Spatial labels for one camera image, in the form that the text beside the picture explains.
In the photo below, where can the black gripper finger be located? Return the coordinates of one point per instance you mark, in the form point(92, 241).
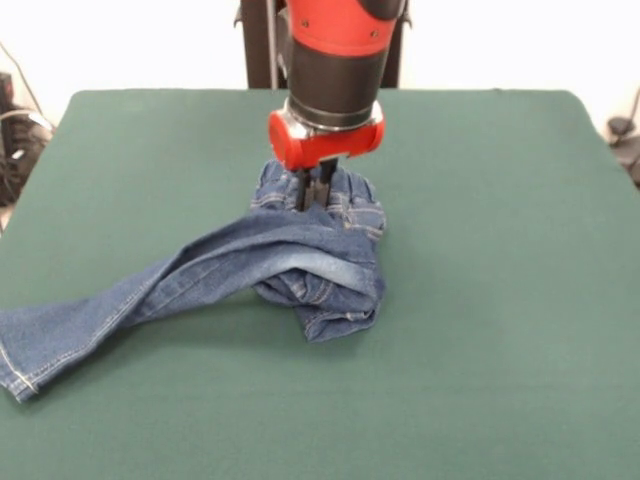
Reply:
point(304, 192)
point(326, 180)

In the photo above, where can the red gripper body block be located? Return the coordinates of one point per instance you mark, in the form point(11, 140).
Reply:
point(330, 145)

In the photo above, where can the blue denim jeans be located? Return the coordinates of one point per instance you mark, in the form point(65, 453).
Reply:
point(280, 250)

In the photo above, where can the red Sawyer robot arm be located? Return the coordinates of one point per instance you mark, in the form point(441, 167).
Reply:
point(335, 75)

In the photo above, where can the dark green table cloth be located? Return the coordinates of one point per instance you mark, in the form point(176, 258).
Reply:
point(475, 325)

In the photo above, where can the grey wheeled chair base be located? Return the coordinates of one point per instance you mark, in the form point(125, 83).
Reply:
point(620, 125)

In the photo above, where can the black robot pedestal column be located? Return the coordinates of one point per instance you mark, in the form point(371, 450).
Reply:
point(257, 50)

